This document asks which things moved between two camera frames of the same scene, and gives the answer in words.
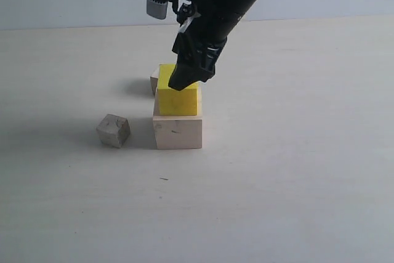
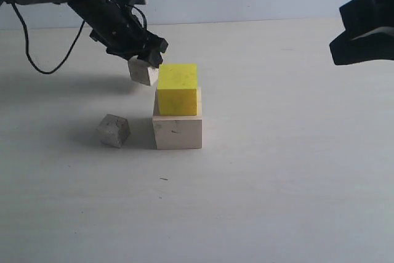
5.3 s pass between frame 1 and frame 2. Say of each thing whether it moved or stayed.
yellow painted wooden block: stayed
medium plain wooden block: moved
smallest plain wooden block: stayed
